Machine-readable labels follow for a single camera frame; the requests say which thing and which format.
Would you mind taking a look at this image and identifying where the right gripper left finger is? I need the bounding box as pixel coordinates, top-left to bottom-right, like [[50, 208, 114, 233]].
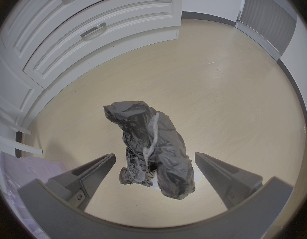
[[47, 153, 116, 206]]

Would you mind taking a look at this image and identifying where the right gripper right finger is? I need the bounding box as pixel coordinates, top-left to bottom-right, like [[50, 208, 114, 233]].
[[194, 152, 263, 205]]

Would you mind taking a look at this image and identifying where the black plastic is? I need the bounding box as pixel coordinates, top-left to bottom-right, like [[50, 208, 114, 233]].
[[103, 101, 196, 200]]

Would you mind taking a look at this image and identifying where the purple plastic bag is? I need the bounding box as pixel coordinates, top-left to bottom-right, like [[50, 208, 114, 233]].
[[0, 151, 71, 233]]

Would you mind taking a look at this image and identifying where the grey and white chair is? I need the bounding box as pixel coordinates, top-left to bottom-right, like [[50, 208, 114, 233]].
[[0, 109, 43, 156]]

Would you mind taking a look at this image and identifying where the white wardrobe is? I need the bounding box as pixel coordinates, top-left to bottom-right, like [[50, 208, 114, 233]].
[[0, 0, 185, 139]]

